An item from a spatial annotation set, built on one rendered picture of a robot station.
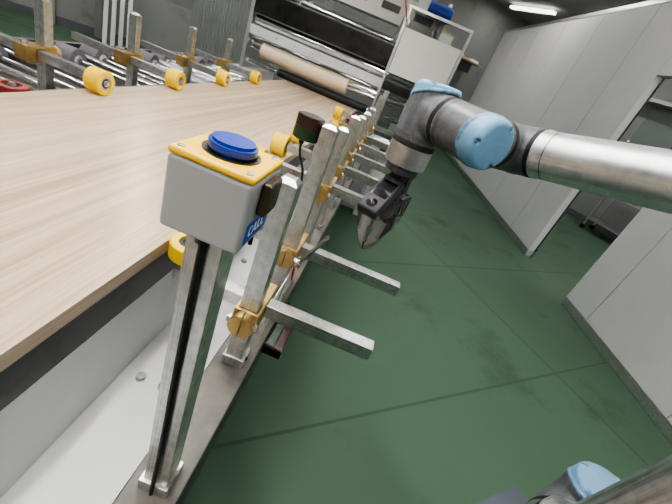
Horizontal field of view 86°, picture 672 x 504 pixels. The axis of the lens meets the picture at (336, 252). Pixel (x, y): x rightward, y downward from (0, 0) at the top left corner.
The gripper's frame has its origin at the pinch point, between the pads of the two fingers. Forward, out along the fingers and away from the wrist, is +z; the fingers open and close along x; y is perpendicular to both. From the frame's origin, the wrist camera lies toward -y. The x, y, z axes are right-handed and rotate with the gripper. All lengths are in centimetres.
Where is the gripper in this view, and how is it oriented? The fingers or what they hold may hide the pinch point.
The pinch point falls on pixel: (363, 244)
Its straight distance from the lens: 84.7
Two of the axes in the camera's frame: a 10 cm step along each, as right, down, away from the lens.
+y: 5.4, -2.5, 8.1
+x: -7.7, -5.3, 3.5
